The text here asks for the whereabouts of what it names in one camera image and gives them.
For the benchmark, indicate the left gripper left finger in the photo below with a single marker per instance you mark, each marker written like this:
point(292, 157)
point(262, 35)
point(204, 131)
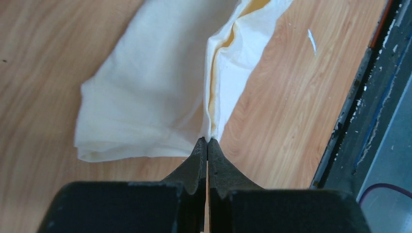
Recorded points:
point(175, 204)

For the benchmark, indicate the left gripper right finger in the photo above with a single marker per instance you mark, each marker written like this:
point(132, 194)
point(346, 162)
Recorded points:
point(238, 205)

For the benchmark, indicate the cream boxer underwear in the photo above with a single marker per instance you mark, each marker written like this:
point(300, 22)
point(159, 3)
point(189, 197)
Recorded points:
point(174, 76)

